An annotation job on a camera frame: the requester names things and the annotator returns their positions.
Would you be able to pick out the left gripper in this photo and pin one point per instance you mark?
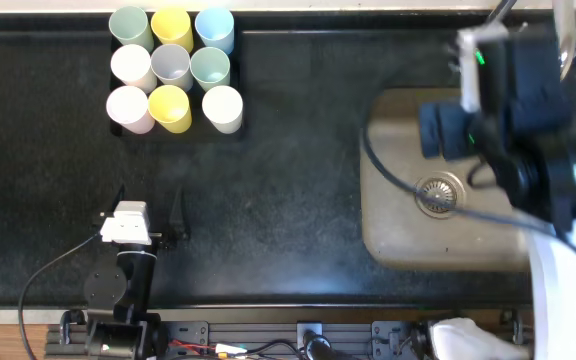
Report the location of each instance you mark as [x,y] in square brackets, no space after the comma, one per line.
[164,239]

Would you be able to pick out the yellow cup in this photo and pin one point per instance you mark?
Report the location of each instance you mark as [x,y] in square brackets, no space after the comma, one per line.
[170,26]
[169,105]

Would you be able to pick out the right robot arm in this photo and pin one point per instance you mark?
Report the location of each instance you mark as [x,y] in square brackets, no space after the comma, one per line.
[533,100]

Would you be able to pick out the pink cup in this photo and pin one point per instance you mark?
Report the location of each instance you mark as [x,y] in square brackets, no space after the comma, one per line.
[127,106]

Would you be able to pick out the white cup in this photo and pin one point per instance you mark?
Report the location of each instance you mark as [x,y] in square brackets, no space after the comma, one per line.
[222,106]
[130,65]

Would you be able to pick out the grey cup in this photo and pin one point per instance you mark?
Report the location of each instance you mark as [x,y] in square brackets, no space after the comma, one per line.
[170,64]

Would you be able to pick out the green cup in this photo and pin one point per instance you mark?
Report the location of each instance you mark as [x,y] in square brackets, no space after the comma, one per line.
[129,25]
[209,67]

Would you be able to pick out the black tray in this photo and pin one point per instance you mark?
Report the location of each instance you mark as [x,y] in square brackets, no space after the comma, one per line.
[235,70]

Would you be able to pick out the blue cup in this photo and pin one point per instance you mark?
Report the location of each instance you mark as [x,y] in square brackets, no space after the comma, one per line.
[214,26]

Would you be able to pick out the steel sink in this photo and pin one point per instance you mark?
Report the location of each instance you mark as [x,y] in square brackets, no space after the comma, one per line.
[403,235]

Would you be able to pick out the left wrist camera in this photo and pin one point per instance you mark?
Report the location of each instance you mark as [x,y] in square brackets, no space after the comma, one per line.
[127,222]

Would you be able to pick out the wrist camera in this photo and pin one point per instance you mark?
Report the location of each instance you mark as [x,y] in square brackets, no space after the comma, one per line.
[468,70]
[127,222]

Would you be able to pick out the mounting rail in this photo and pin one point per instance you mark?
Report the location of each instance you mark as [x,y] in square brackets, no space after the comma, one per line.
[268,340]

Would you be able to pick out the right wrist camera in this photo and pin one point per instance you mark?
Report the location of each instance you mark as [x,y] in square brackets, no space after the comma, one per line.
[468,70]

